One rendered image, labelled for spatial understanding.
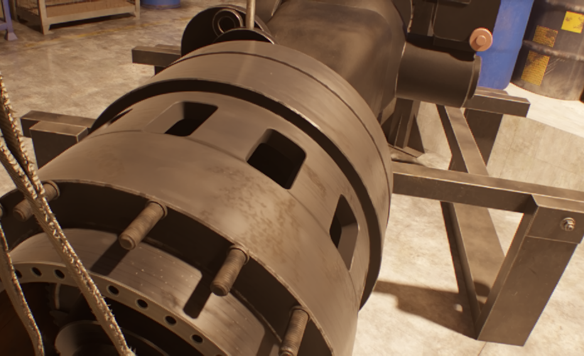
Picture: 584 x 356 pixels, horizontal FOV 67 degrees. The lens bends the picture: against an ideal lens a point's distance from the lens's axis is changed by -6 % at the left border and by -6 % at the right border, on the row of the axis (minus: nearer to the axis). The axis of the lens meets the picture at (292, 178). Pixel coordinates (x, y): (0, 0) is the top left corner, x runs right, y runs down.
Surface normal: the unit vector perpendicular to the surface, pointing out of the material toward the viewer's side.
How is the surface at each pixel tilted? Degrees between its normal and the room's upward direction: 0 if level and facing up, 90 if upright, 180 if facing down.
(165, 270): 18
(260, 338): 51
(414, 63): 68
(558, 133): 90
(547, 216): 90
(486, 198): 90
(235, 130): 14
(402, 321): 0
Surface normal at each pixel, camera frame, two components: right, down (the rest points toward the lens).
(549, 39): -0.69, 0.33
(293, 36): -0.04, -0.54
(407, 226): 0.08, -0.85
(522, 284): -0.15, 0.50
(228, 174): 0.40, -0.74
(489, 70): 0.06, 0.52
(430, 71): -0.22, 0.27
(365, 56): 0.62, -0.10
